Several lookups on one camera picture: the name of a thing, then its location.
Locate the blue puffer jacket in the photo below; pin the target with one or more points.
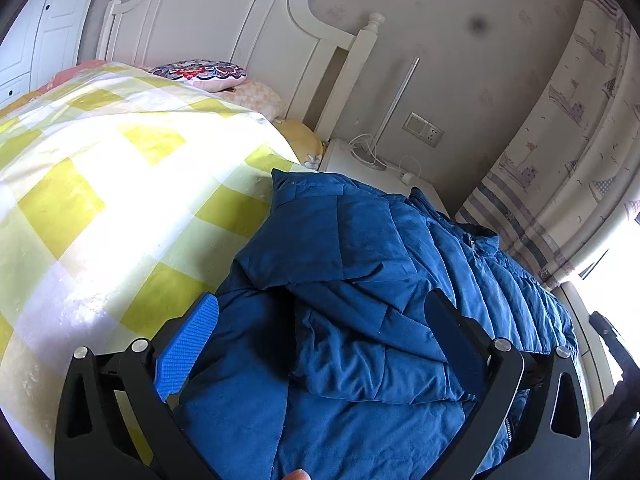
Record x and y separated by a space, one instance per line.
350 270

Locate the white wooden headboard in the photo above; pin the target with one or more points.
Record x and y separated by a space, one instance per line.
210 20

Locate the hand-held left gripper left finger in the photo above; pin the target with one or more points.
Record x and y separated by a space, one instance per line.
190 345

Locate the red blue patterned pillow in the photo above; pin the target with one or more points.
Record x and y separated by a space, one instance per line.
200 72

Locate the slim metal lamp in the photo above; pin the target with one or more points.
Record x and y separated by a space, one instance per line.
397 105

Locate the yellow pillow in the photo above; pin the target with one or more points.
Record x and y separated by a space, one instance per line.
305 142

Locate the pink patterned pillow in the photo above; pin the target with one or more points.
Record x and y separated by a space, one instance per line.
255 97

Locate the pink bedsheet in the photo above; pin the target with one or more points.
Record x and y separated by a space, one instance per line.
75 72

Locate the white nightstand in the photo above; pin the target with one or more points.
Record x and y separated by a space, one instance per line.
350 165

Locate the wall socket panel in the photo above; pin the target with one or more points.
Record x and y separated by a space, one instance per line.
424 129

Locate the white wardrobe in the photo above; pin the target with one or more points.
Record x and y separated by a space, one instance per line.
50 20

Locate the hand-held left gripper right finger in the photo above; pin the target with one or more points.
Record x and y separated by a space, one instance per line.
450 342

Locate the dark framed window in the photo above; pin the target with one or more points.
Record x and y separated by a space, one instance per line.
617 280

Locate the yellow checkered blanket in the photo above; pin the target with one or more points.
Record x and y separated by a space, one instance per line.
100 185

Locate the boat print curtain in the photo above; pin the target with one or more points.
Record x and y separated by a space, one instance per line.
560 135

